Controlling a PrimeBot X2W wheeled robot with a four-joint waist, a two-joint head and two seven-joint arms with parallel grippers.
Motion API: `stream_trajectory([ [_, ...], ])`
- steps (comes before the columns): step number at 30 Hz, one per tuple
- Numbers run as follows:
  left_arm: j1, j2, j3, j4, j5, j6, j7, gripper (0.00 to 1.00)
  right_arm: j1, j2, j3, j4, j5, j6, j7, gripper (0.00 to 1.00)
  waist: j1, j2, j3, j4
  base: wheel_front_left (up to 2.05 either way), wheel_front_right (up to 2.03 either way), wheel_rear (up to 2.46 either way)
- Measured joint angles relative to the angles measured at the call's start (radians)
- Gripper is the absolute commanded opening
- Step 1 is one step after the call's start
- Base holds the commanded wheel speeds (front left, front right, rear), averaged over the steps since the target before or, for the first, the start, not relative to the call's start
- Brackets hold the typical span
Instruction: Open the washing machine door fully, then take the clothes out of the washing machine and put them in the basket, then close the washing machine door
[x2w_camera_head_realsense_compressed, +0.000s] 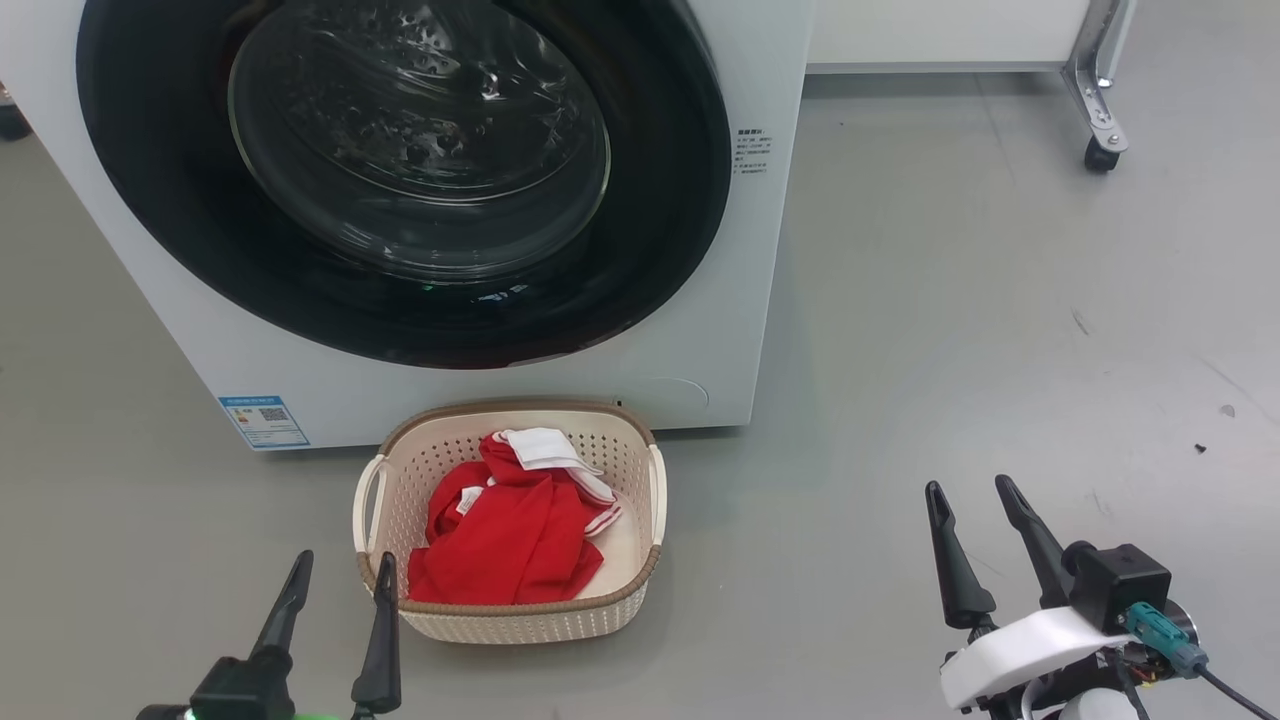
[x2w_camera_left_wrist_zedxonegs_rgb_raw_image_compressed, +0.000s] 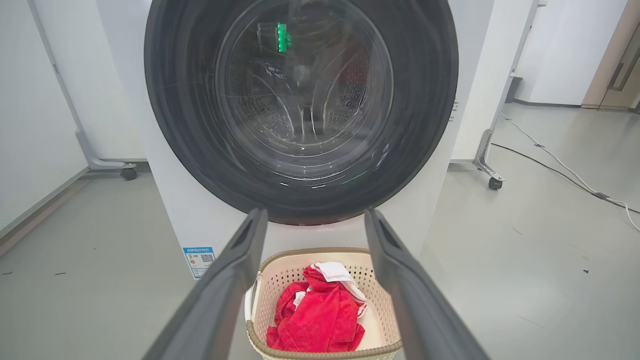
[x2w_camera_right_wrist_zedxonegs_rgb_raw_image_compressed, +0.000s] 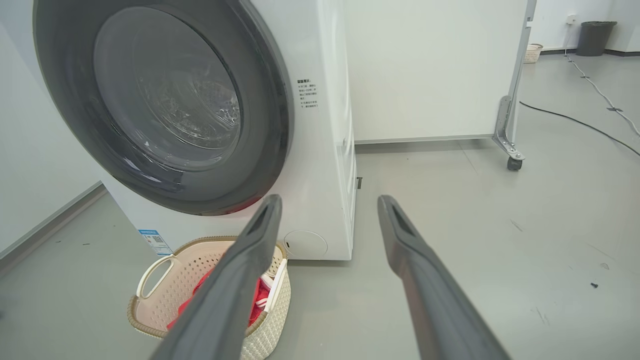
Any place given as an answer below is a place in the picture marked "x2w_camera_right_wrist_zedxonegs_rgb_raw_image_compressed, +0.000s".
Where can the stainless steel washing machine drum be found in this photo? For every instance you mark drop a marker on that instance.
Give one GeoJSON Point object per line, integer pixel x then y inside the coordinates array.
{"type": "Point", "coordinates": [200, 110]}

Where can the cream perforated laundry basket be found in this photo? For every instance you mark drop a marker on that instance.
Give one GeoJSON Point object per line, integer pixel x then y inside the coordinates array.
{"type": "Point", "coordinates": [165, 295]}

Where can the dark grey trash bin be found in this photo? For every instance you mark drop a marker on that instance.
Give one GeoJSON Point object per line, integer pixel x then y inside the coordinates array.
{"type": "Point", "coordinates": [595, 39]}

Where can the small wicker basket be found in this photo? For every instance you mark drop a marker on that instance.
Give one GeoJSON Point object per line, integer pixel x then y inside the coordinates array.
{"type": "Point", "coordinates": [533, 53]}

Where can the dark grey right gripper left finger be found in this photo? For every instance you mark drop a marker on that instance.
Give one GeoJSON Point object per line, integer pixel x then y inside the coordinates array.
{"type": "Point", "coordinates": [225, 300]}

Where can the white rolling partition panel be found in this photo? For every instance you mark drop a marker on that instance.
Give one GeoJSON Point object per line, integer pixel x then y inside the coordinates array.
{"type": "Point", "coordinates": [425, 75]}

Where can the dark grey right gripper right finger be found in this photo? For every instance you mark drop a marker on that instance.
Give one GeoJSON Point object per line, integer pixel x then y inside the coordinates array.
{"type": "Point", "coordinates": [430, 300]}

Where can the red and white garment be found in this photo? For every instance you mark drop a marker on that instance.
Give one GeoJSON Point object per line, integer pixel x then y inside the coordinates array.
{"type": "Point", "coordinates": [260, 300]}

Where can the washing machine glass door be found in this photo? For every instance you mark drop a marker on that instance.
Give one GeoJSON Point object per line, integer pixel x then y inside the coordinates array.
{"type": "Point", "coordinates": [75, 100]}

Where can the round filter access cover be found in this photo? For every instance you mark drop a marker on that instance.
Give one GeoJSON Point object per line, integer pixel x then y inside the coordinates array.
{"type": "Point", "coordinates": [306, 245]}

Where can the white front-load washing machine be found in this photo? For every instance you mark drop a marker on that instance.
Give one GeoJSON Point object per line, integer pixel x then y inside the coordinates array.
{"type": "Point", "coordinates": [320, 150]}

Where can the blue energy label sticker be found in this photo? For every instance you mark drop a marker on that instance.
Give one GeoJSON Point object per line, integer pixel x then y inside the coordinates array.
{"type": "Point", "coordinates": [155, 242]}

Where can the printed instruction text label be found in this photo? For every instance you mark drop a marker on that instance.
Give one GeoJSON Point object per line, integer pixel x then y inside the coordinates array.
{"type": "Point", "coordinates": [307, 93]}

